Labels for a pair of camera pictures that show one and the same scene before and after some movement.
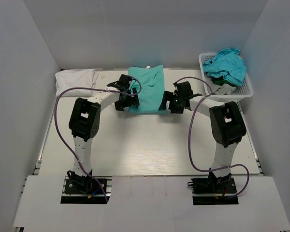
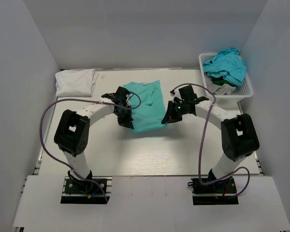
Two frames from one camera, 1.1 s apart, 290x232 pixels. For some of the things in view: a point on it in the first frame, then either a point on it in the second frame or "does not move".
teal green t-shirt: [152, 79] -> [150, 115]
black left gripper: [133, 101] -> [126, 122]
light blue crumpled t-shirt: [226, 63] does not move
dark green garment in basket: [221, 80] does not move
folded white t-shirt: [71, 78] does not move
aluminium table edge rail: [164, 69] does not move
